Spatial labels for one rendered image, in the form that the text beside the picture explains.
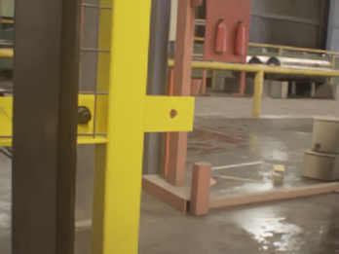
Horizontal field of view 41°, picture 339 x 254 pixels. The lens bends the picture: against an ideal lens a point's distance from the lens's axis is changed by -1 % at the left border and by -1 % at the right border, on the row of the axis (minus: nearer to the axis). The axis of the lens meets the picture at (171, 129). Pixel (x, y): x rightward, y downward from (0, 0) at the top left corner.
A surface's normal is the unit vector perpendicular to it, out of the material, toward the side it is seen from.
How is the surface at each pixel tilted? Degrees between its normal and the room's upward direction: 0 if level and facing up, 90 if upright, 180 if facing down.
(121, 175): 90
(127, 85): 90
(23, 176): 90
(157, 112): 90
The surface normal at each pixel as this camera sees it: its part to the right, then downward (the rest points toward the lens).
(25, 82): 0.50, 0.15
